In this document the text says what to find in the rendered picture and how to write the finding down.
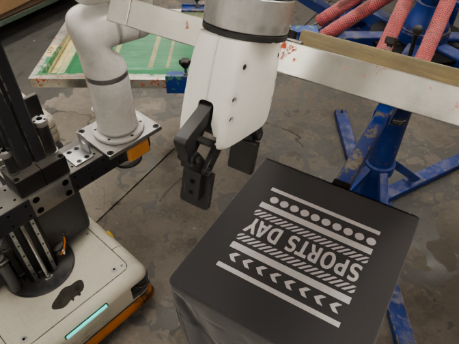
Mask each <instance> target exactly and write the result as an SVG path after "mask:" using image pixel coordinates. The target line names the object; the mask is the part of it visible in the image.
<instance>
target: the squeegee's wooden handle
mask: <svg viewBox="0 0 459 344"><path fill-rule="evenodd" d="M298 40H299V41H302V42H303V45H305V46H309V47H312V48H317V49H320V50H323V51H327V52H330V53H335V54H338V55H343V56H345V57H350V58H353V59H358V60H360V61H365V62H368V63H372V64H376V65H378V66H383V67H386V68H391V69H394V70H398V71H401V72H405V73H409V74H413V75H416V76H420V77H424V78H428V79H431V80H434V81H438V82H442V83H446V84H449V85H454V86H458V84H459V69H458V68H454V67H451V66H446V65H443V64H439V63H434V62H431V61H426V60H423V59H419V58H416V57H411V56H408V55H403V54H399V53H395V52H391V51H387V50H384V49H381V48H376V47H373V46H368V45H364V44H360V43H356V42H352V41H349V40H344V39H341V38H336V37H333V36H329V35H324V34H321V33H317V32H314V31H309V30H306V29H303V30H302V31H301V34H300V36H299V39H298Z"/></svg>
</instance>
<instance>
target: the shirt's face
mask: <svg viewBox="0 0 459 344"><path fill-rule="evenodd" d="M273 186H274V187H276V188H279V189H281V190H284V191H286V192H288V193H291V194H293V195H296V196H297V197H300V198H303V199H306V200H308V201H311V202H312V203H315V204H318V205H320V206H322V207H325V208H327V209H330V210H332V211H334V212H337V213H339V214H342V215H344V216H347V217H349V218H351V219H354V220H357V221H359V222H361V223H363V224H366V225H369V226H371V227H373V228H375V229H378V230H381V232H380V235H379V237H378V239H377V242H376V244H375V246H374V249H373V251H372V254H371V255H370V258H369V260H368V262H367V265H366V267H365V269H364V271H363V273H362V276H361V278H360V280H359V283H358V285H357V288H356V289H355V291H354V294H353V296H352V299H351V301H350V304H349V305H348V308H347V310H346V312H345V314H344V317H343V319H342V322H341V324H340V325H339V328H338V329H336V328H334V327H332V326H330V325H328V324H326V323H324V322H323V321H320V320H319V319H316V318H315V317H312V316H311V315H309V314H307V313H305V312H303V311H301V310H299V309H297V308H295V307H293V306H291V305H290V304H288V303H286V302H284V301H282V300H280V299H278V298H276V297H274V296H272V295H270V294H269V293H266V292H265V291H262V290H261V289H258V288H257V287H254V286H253V285H251V284H249V283H247V282H245V281H243V280H241V279H239V278H237V277H235V276H234V275H232V274H230V273H228V272H226V271H224V270H222V269H220V268H218V267H216V266H215V265H216V264H217V262H218V261H219V260H220V258H221V257H222V256H223V254H224V253H225V251H226V250H227V249H228V248H229V246H230V244H231V243H232V242H233V241H234V239H235V238H236V236H237V235H238V234H239V233H240V231H241V230H242V228H243V227H244V226H245V225H246V223H247V221H248V220H249V219H250V218H251V216H252V215H253V213H254V212H255V211H256V210H257V208H258V207H259V205H260V204H261V202H262V201H263V200H264V198H265V197H266V196H267V194H268V193H269V192H270V190H271V189H272V187H273ZM417 219H418V216H415V215H413V214H409V213H408V212H405V211H402V210H399V209H397V208H395V207H392V206H390V205H387V204H384V203H381V202H379V201H376V200H374V199H371V198H369V197H366V196H363V195H360V194H359V193H356V192H353V191H351V190H348V189H346V188H343V187H341V186H338V185H335V184H332V183H330V182H327V181H325V180H322V179H320V178H317V177H314V176H312V175H310V174H307V173H304V172H302V171H299V170H297V169H293V168H292V167H289V166H286V165H284V164H281V163H279V162H276V161H274V160H271V159H268V158H267V159H266V160H265V161H264V163H263V164H262V165H261V167H260V168H259V169H258V170H257V171H256V172H255V174H254V175H253V177H252V178H251V179H250V180H249V181H248V182H247V184H246V185H245V187H244V188H243V189H242V190H241V191H240V192H239V194H238V195H237V196H236V198H235V199H234V200H233V201H232V202H231V204H230V205H229V206H228V208H227V209H226V210H225V211H224V213H223V214H222V215H221V216H220V218H219V219H218V220H217V221H216V223H215V224H214V225H213V226H212V228H211V229H210V230H209V232H208V233H207V234H206V235H205V236H204V238H203V239H202V240H201V242H200V243H199V244H198V245H197V246H196V247H195V249H194V250H193V252H192V253H191V254H190V255H189V256H188V257H187V258H186V260H185V261H184V263H183V264H182V265H181V266H180V267H179V268H178V270H177V271H176V273H175V274H174V275H173V276H172V281H173V282H174V283H175V284H177V285H179V286H181V287H182V288H184V289H186V290H188V291H189V292H191V293H193V294H195V295H196V296H199V297H200V298H202V299H204V300H205V301H207V302H209V303H211V304H213V305H215V306H217V307H218V308H220V309H222V310H224V311H225V312H227V313H229V314H230V315H233V316H234V317H236V318H238V319H240V320H241V321H243V322H245V323H247V324H249V325H250V326H253V327H254V328H256V329H258V330H259V331H261V332H263V333H264V334H267V335H268V336H270V337H272V338H274V339H276V340H277V341H279V342H281V343H283V344H371V343H372V340H373V338H374V335H375V332H376V329H377V327H378V323H379V321H380V318H381V316H382V313H383V311H384V308H385V305H386V303H387V300H388V297H389V294H390V292H391V288H392V287H393V283H394V281H395V278H396V276H397V273H398V270H399V268H400V265H401V262H402V259H403V257H404V254H405V252H406V248H407V246H408V243H409V241H410V238H411V236H412V233H413V230H414V228H415V224H416V222H417Z"/></svg>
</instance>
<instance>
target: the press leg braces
mask: <svg viewBox="0 0 459 344"><path fill-rule="evenodd" d="M395 163H396V166H395V170H396V171H398V172H399V173H401V174H402V175H404V176H405V178H403V180H404V181H405V182H406V183H408V184H409V185H410V186H414V185H416V184H418V183H421V182H423V181H425V180H426V179H425V178H423V177H422V176H421V175H420V174H418V172H416V173H413V172H412V171H411V170H409V169H407V168H406V167H405V166H404V165H402V164H401V163H399V162H398V161H397V160H395ZM371 172H372V170H371V169H369V168H368V167H367V166H366V165H365V166H364V167H363V168H362V169H361V171H360V173H359V174H358V176H357V178H356V180H355V181H354V184H353V185H352V187H351V189H350V190H351V191H353V192H355V191H356V190H357V189H358V187H360V185H362V183H363V182H364V181H365V180H366V179H367V178H368V177H369V176H370V174H371ZM378 201H379V202H381V203H384V204H387V205H388V204H389V195H388V173H379V174H378Z"/></svg>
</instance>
